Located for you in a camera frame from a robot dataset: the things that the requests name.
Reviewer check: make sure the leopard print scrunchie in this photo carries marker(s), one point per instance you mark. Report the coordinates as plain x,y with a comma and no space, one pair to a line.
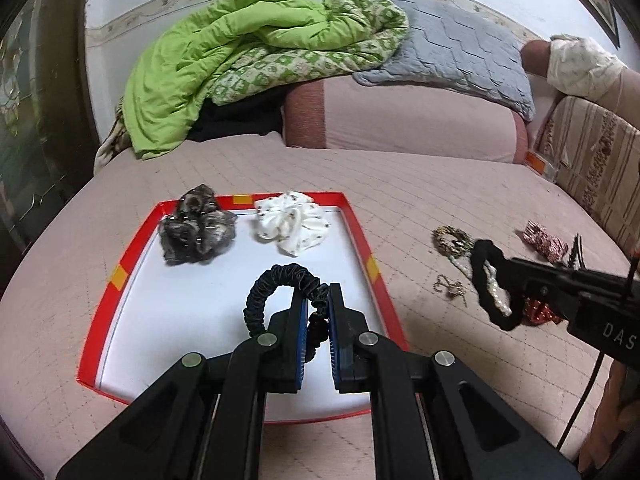
442,242

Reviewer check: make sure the pink patterned scrunchie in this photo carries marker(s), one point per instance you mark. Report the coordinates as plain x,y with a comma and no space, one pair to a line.
542,245

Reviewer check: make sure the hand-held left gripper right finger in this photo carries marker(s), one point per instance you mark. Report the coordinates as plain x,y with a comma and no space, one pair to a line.
336,345

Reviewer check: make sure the white dotted scrunchie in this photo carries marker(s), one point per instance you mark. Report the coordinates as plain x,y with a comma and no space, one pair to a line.
290,225

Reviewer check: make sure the pearl earring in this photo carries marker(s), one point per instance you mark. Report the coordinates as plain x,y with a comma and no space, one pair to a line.
452,290

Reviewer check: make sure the dark patterned scrunchie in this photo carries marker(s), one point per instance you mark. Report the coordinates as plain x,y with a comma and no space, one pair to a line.
195,230

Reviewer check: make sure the striped floral cushion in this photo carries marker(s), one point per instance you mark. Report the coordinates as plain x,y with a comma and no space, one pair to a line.
595,160

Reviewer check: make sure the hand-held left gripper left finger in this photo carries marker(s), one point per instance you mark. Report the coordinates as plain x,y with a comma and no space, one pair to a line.
299,345

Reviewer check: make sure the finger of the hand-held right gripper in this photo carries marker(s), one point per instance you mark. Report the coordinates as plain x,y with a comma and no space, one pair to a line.
545,270
547,300

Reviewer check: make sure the green quilt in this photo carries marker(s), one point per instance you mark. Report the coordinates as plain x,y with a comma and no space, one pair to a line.
200,60

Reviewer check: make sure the wooden glass door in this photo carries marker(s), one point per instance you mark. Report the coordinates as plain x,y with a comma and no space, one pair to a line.
30,110

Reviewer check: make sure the small orange box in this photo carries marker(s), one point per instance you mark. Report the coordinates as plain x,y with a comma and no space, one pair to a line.
540,165

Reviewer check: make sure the leopard print cloth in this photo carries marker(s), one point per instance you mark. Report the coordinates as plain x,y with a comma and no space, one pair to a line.
112,145

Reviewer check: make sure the black cloth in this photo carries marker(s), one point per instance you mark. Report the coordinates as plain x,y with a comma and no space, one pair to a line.
235,120

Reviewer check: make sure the pink bolster cushion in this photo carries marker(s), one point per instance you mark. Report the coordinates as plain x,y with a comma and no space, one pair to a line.
400,115

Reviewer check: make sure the black hair claw clip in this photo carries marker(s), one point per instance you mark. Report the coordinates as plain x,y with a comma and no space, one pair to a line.
577,255

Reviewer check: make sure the grey quilted pillow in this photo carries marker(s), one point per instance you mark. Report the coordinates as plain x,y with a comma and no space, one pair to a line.
460,50

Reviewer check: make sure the white cloth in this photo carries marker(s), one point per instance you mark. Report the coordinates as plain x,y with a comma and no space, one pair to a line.
580,67

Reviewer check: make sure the red-rimmed white tray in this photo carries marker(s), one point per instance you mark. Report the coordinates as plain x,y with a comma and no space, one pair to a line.
190,310

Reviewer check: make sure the red dotted scrunchie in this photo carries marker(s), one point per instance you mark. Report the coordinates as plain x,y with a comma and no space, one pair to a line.
540,312

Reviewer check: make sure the dark picture frame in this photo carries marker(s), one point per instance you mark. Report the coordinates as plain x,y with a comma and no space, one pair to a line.
597,5

